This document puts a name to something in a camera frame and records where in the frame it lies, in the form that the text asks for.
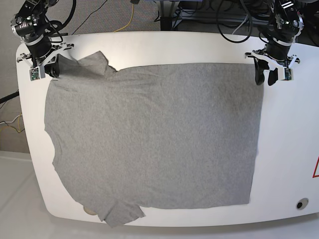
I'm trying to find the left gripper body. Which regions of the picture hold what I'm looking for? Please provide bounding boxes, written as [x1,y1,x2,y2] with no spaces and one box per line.
[244,39,300,72]

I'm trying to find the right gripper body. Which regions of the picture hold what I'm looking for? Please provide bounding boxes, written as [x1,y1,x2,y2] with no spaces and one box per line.
[16,37,74,68]

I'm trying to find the grey T-shirt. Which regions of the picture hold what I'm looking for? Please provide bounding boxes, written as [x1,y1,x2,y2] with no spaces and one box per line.
[44,52,263,227]

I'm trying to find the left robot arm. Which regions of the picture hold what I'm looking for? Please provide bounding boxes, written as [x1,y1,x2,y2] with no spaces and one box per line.
[245,0,304,86]

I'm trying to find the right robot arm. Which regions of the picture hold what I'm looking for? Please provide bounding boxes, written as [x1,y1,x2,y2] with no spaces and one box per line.
[10,0,77,81]

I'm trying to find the red triangle sticker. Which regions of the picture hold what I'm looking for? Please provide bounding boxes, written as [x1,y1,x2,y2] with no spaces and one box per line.
[313,158,319,178]

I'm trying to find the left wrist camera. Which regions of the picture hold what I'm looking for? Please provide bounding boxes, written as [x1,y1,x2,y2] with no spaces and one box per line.
[284,68,294,81]

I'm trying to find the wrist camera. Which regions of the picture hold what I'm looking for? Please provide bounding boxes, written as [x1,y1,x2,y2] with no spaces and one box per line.
[284,68,294,81]
[29,66,45,81]

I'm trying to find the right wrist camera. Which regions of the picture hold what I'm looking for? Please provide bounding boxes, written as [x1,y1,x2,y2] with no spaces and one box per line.
[29,66,45,81]

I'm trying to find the white and yellow floor cables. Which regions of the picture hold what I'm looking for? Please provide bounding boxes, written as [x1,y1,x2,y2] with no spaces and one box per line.
[0,114,24,134]

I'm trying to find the aluminium frame rail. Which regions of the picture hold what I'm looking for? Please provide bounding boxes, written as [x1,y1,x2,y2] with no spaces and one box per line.
[171,11,299,42]

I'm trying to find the yellow cable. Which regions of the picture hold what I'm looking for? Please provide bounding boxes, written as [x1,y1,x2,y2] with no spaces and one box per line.
[114,4,135,33]

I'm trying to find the black table leg post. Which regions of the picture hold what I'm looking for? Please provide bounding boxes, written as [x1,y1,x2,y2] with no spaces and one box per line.
[160,16,173,31]

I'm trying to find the black table mount hole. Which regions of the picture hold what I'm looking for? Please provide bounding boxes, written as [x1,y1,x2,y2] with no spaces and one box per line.
[296,198,309,210]

